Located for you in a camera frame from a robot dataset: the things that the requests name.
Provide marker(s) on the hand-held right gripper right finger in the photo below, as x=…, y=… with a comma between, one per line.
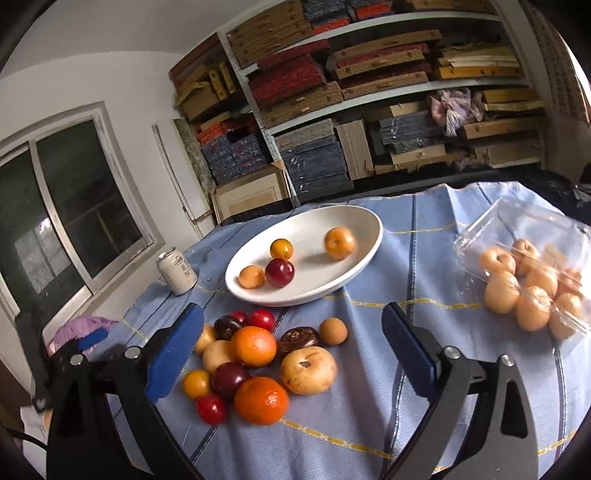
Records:
x=406, y=350

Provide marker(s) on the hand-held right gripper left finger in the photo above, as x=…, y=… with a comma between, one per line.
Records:
x=178, y=350

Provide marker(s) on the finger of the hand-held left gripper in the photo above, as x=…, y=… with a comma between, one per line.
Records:
x=92, y=340

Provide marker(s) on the pale yellow apricot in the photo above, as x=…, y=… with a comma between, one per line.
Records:
x=205, y=338
x=251, y=277
x=218, y=355

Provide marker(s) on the small yellow plum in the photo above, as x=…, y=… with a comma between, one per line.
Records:
x=196, y=384
x=281, y=249

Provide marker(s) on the dark brown mangosteen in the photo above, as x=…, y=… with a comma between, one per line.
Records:
x=228, y=326
x=298, y=341

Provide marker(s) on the dark red plum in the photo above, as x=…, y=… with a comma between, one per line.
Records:
x=229, y=381
x=279, y=272

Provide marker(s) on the small red cherry tomato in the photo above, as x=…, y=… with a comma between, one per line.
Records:
x=262, y=319
x=211, y=409
x=238, y=317

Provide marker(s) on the large orange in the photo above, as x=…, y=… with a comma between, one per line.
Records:
x=253, y=346

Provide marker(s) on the tan round longan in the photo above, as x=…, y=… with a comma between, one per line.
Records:
x=333, y=331

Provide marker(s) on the orange mandarin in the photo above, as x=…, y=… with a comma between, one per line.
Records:
x=261, y=400

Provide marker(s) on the yellow spotted apple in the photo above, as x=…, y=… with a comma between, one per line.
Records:
x=308, y=370

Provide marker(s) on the white oval plate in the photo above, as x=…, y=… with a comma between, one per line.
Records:
x=314, y=277

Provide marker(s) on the orange spotted apricot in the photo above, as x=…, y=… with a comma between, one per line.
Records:
x=340, y=242

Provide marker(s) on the person's left forearm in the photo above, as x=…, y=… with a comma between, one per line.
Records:
x=34, y=429

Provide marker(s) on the white beverage can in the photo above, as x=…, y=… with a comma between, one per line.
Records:
x=178, y=274

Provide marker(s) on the blue striped tablecloth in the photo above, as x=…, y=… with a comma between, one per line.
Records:
x=351, y=415

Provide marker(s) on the white framed window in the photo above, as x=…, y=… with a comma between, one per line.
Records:
x=92, y=198

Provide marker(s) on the clear plastic clamshell box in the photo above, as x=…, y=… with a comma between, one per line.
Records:
x=489, y=221

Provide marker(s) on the green marbled slab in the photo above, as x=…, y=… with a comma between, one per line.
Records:
x=191, y=152

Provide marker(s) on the stack of blue patterned boxes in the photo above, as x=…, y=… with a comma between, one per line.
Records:
x=231, y=152
x=314, y=157

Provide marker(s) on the upright tan woven box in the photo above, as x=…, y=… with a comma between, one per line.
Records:
x=355, y=147

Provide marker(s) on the stack of dark grey boxes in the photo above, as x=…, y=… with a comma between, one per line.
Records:
x=411, y=131

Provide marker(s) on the dark cloth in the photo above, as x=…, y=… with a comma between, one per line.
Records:
x=563, y=194

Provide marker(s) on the stack of orange patterned boxes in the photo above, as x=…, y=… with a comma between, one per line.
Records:
x=217, y=129

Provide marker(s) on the stack of plain wooden boxes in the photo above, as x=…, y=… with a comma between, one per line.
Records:
x=503, y=129

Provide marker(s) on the crumpled pink plastic bag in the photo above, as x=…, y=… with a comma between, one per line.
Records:
x=455, y=108

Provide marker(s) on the white metal shelf rack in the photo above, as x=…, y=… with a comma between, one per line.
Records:
x=415, y=90

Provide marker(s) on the long tan woven box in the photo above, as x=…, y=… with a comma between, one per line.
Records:
x=300, y=108

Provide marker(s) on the pile of brown yellow boxes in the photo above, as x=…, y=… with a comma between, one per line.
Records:
x=203, y=83

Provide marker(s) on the stack of tan woven boxes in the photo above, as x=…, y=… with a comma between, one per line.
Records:
x=383, y=64

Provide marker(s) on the stack of yellow wooden boxes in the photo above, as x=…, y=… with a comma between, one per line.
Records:
x=480, y=64

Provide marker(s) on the stack of red patterned boxes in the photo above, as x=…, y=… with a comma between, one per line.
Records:
x=286, y=74

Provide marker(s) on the patterned curtain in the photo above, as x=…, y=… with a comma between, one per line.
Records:
x=558, y=69

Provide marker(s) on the pile of flat woven boxes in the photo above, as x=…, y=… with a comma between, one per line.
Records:
x=268, y=32

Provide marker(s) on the cardboard picture frame box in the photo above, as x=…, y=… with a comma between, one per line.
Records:
x=249, y=191

